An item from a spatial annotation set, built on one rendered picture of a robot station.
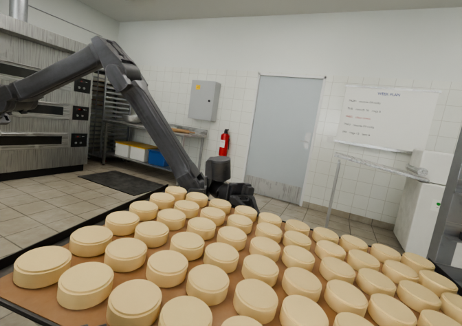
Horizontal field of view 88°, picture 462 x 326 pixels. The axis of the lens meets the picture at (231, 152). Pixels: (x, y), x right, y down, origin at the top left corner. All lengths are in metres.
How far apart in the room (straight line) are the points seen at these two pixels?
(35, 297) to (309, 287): 0.30
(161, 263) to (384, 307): 0.28
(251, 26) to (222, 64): 0.79
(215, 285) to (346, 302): 0.16
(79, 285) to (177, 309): 0.10
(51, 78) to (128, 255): 0.62
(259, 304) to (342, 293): 0.12
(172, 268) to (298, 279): 0.16
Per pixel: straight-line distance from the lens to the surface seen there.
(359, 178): 4.04
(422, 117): 4.10
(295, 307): 0.32
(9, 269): 0.38
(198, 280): 0.32
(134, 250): 0.35
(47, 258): 0.35
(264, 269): 0.36
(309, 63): 4.16
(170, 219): 0.44
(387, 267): 0.52
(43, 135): 4.35
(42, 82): 0.88
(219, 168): 0.66
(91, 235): 0.39
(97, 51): 0.75
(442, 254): 0.69
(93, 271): 0.32
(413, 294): 0.47
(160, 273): 0.32
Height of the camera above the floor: 1.20
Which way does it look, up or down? 7 degrees down
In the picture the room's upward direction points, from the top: 8 degrees clockwise
